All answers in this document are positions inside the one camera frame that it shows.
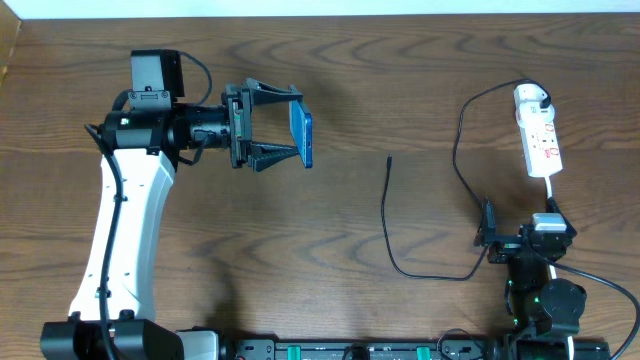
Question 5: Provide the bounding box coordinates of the black USB charging cable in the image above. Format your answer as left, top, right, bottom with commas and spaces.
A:
380, 78, 553, 282

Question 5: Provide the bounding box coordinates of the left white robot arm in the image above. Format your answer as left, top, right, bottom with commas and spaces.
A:
40, 49, 312, 359

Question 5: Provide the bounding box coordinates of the cardboard box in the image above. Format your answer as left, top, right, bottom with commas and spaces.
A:
0, 0, 22, 83

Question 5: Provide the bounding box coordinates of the white power strip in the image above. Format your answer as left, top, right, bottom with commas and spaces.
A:
515, 101, 563, 178

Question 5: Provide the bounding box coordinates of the blue Samsung Galaxy smartphone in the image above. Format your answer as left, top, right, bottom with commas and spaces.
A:
289, 99, 313, 169

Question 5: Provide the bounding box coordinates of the white USB charger plug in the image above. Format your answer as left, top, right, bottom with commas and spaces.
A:
514, 82, 551, 109

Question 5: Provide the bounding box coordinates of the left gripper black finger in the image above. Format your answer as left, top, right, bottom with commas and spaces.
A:
248, 142, 299, 172
245, 78, 303, 106

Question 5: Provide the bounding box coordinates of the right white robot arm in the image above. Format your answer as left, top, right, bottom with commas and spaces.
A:
474, 198, 587, 359

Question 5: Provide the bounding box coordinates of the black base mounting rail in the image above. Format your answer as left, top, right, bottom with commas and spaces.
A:
219, 338, 612, 360

